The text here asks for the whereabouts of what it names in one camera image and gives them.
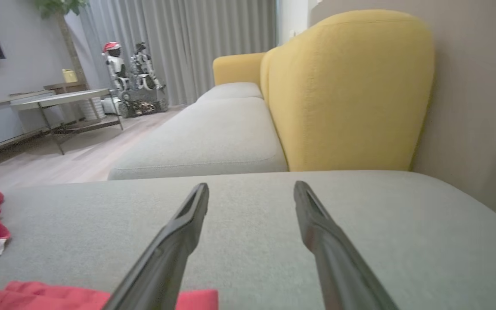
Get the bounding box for small grey sofa seat cushion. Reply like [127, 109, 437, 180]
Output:
[108, 97, 289, 180]

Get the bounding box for green potted tree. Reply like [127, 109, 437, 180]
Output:
[35, 0, 90, 84]

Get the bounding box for large grey sofa seat cushion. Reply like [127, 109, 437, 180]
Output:
[0, 170, 496, 310]

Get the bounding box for grey metal-legged coffee table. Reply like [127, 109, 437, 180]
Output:
[10, 88, 124, 155]

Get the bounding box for red Bulls jersey white sleeves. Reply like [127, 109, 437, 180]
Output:
[0, 281, 219, 310]

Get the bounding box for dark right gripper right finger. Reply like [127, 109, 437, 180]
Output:
[293, 181, 399, 310]

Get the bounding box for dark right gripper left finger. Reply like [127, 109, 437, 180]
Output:
[102, 183, 210, 310]

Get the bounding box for big yellow sofa back cushion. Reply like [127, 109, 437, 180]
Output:
[260, 9, 436, 172]

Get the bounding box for distant grey sofa seat cushion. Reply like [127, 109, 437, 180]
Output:
[196, 82, 264, 103]

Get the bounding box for grey pleated curtain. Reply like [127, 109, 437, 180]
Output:
[65, 0, 278, 107]

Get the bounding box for wooden side table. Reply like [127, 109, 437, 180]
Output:
[43, 82, 87, 95]

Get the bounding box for white and black humanoid robot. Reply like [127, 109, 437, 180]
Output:
[130, 42, 165, 90]

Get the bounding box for white humanoid robot red hat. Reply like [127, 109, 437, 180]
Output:
[102, 42, 129, 91]

